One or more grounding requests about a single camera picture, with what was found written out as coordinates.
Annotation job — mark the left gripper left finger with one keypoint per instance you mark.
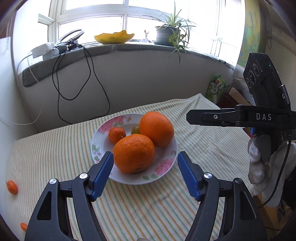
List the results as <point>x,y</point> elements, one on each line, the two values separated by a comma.
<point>50,218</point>

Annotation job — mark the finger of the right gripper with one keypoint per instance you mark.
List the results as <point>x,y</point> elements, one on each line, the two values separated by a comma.
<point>212,117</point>

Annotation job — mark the large smooth orange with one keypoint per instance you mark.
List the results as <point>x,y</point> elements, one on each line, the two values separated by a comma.
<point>157,127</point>

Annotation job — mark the green-yellow round fruit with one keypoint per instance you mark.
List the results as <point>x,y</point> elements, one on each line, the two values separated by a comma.
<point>135,130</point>

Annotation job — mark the mandarin with rough skin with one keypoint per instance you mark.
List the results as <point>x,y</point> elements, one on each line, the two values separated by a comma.
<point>116,134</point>

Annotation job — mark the right white gloved hand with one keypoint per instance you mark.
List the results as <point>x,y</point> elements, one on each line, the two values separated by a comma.
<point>263,176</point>

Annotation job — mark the cardboard box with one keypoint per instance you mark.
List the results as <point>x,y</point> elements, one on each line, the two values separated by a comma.
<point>230,98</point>

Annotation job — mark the green snack bag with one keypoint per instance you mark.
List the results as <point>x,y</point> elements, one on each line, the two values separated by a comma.
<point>215,88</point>

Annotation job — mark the small orange kumquat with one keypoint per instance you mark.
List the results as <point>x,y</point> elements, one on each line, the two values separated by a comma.
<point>12,187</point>

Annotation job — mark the white floral plate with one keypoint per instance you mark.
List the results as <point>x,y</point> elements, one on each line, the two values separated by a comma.
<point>163,161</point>

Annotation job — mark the striped tablecloth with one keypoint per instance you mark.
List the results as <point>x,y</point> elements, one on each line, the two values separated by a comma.
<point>161,210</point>

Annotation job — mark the large bumpy orange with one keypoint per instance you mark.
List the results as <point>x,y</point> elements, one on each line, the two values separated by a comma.
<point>134,153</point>

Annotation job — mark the potted spider plant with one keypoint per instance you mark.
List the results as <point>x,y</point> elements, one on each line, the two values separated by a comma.
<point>173,31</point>

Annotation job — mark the yellow bowl on sill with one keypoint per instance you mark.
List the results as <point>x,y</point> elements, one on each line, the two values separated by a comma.
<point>114,38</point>

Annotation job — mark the white power adapter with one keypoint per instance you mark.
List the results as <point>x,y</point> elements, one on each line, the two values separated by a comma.
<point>47,50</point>

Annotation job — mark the black ring light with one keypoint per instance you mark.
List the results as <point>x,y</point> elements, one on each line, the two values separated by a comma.
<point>70,40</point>

